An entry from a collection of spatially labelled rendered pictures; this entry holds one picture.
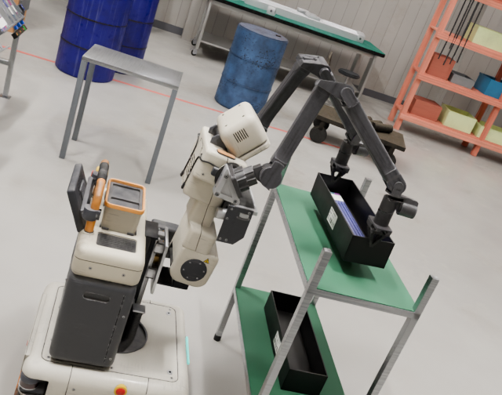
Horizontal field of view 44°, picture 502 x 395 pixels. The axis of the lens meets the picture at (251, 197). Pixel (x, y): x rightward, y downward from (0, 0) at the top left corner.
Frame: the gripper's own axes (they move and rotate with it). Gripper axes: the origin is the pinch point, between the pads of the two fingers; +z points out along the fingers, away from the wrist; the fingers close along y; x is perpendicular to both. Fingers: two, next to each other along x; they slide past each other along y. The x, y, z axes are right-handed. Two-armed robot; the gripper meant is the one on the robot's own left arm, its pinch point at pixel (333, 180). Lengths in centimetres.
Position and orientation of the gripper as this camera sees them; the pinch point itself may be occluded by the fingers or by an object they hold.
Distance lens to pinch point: 284.9
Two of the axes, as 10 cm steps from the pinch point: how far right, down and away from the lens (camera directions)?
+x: -9.4, -2.2, -2.5
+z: -3.1, 8.7, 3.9
